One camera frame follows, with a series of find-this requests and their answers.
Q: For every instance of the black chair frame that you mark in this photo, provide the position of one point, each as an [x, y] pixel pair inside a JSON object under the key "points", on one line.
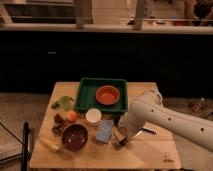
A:
{"points": [[25, 154]]}

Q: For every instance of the brown toy grapes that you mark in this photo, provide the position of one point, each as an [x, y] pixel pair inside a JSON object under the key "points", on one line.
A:
{"points": [[59, 125]]}

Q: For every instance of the white cup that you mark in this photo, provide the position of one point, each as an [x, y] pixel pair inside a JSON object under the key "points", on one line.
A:
{"points": [[93, 116]]}

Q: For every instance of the green plastic tray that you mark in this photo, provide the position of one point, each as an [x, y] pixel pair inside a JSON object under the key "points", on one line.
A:
{"points": [[86, 96]]}

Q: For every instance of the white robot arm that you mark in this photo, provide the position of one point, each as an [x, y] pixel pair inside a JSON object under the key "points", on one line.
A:
{"points": [[148, 107]]}

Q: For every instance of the orange bowl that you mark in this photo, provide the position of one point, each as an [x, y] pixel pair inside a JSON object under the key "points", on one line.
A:
{"points": [[107, 95]]}

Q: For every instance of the green toy vegetable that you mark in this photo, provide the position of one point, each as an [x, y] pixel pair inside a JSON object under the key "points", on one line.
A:
{"points": [[65, 102]]}

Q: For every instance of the purple bowl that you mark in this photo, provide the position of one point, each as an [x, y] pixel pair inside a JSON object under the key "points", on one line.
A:
{"points": [[74, 137]]}

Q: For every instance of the silver fork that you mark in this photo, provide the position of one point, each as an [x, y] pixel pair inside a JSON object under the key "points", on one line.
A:
{"points": [[127, 140]]}

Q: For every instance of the blue sponge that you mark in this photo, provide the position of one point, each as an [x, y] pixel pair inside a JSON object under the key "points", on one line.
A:
{"points": [[105, 131]]}

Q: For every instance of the orange fruit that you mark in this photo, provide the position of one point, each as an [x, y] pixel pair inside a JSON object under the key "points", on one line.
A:
{"points": [[71, 116]]}

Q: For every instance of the dark brown board eraser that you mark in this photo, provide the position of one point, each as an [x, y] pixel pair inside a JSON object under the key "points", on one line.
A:
{"points": [[119, 139]]}

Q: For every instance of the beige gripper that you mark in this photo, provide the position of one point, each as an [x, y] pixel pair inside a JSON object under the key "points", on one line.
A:
{"points": [[126, 126]]}

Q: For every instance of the black handled dish brush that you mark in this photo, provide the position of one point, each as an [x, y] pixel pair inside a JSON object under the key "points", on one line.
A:
{"points": [[144, 130]]}

